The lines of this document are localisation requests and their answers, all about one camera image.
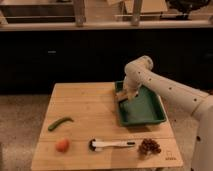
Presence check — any white black brush tool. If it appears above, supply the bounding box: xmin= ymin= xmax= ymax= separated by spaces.
xmin=89 ymin=139 xmax=135 ymax=152

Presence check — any orange round fruit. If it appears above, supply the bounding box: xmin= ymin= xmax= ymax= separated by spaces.
xmin=55 ymin=138 xmax=69 ymax=152

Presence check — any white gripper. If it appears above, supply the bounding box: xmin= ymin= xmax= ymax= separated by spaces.
xmin=116 ymin=77 xmax=141 ymax=102

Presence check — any green pea pod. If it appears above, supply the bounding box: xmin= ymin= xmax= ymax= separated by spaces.
xmin=48 ymin=117 xmax=74 ymax=132

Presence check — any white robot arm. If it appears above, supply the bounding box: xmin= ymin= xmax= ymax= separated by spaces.
xmin=119 ymin=55 xmax=213 ymax=171

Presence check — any dark cabinet counter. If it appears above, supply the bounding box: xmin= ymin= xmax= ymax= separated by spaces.
xmin=0 ymin=20 xmax=213 ymax=94

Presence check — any brown grape bunch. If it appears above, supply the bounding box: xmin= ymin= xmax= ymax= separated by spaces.
xmin=138 ymin=139 xmax=161 ymax=155

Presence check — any green plastic tray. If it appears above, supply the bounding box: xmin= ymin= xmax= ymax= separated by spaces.
xmin=118 ymin=86 xmax=167 ymax=126

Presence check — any wooden table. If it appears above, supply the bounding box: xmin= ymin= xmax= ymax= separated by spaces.
xmin=31 ymin=82 xmax=183 ymax=171

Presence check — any dark rectangular eraser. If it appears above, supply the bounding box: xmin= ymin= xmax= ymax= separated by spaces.
xmin=116 ymin=94 xmax=128 ymax=102

